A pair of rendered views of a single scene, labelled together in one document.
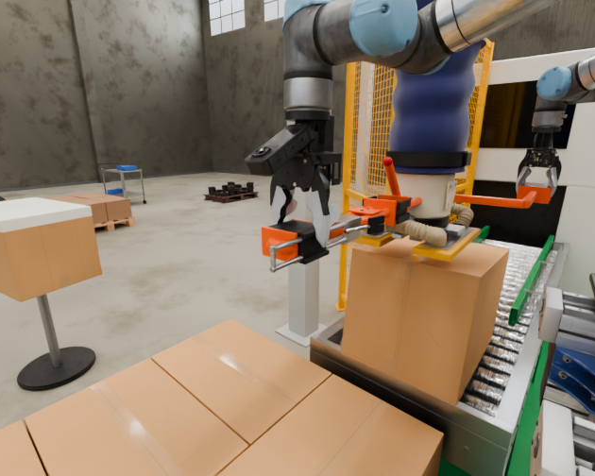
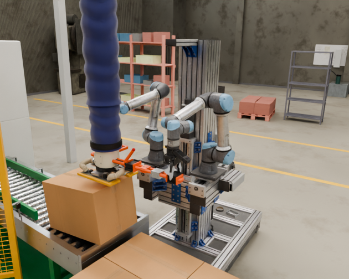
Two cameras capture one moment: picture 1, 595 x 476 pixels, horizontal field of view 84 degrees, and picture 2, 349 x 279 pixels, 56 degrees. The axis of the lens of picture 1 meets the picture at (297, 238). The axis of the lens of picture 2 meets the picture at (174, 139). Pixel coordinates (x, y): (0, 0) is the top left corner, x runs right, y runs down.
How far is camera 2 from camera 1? 2.11 m
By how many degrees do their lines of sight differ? 89
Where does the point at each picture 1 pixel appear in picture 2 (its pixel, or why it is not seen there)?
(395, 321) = (116, 210)
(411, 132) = (116, 136)
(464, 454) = not seen: hidden behind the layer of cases
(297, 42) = (179, 132)
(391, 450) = (148, 244)
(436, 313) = (126, 195)
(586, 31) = not seen: outside the picture
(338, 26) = (188, 129)
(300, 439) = (142, 266)
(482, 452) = (144, 229)
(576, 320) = not seen: hidden behind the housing
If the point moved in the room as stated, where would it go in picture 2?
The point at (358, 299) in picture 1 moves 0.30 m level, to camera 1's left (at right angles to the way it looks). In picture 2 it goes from (101, 214) to (94, 238)
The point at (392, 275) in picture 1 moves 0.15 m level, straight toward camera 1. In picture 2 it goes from (110, 193) to (129, 195)
